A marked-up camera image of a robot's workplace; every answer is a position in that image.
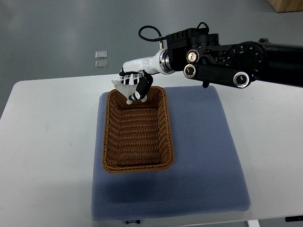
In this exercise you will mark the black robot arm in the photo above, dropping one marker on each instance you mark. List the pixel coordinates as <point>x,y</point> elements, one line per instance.
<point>199,55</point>

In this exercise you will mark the upper silver floor plate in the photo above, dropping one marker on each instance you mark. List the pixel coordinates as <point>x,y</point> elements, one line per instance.
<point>101,54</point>

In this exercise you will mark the brown wicker basket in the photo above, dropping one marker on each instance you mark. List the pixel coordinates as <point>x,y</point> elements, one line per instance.
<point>137,137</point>

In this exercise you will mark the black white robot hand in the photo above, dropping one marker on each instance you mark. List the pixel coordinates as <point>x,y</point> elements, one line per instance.
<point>139,72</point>

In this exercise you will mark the white bear figurine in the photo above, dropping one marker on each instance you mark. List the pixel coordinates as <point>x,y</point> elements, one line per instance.
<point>125,90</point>

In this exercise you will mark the blue textured mat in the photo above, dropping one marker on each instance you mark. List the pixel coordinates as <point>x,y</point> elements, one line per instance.
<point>206,176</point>

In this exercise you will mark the wooden box corner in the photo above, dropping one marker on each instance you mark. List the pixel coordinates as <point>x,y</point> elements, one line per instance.
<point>281,6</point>

